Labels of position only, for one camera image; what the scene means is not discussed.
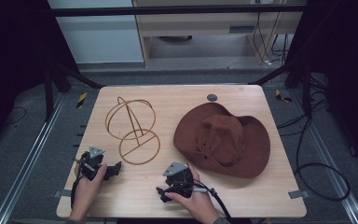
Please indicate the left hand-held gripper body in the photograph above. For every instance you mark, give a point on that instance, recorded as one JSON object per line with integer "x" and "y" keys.
{"x": 90, "y": 161}

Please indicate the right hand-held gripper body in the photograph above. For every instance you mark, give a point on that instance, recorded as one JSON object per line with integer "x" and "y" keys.
{"x": 177, "y": 179}

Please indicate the brown cowboy hat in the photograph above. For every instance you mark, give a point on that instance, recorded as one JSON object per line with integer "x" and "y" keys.
{"x": 222, "y": 141}

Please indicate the person's left hand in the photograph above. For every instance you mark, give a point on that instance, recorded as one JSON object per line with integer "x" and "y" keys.
{"x": 88, "y": 190}

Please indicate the person's right hand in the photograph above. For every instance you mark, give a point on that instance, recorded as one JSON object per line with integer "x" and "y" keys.
{"x": 199, "y": 203}

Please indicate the grey tape piece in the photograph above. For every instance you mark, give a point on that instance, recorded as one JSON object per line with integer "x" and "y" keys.
{"x": 298, "y": 194}
{"x": 62, "y": 193}

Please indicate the yellow black tape strip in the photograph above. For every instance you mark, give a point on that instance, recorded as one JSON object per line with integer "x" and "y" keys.
{"x": 81, "y": 100}
{"x": 282, "y": 96}

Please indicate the black metal stand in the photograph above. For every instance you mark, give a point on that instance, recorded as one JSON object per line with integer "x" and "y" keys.
{"x": 49, "y": 93}
{"x": 306, "y": 90}

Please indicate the grey round table cap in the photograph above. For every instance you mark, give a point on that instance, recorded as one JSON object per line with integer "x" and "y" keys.
{"x": 212, "y": 97}

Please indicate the white cabinet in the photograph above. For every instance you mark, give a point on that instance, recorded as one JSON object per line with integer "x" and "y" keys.
{"x": 102, "y": 40}

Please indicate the dark curtain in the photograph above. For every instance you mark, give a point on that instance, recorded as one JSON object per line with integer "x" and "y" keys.
{"x": 12, "y": 62}
{"x": 348, "y": 77}

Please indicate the light wooden desk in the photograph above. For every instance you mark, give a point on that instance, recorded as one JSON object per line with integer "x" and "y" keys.
{"x": 199, "y": 23}

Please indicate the aluminium floor rail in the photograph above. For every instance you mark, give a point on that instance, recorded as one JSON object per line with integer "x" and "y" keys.
{"x": 28, "y": 161}
{"x": 332, "y": 174}

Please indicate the black horizontal frame bar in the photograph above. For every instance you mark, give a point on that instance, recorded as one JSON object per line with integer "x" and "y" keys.
{"x": 167, "y": 10}

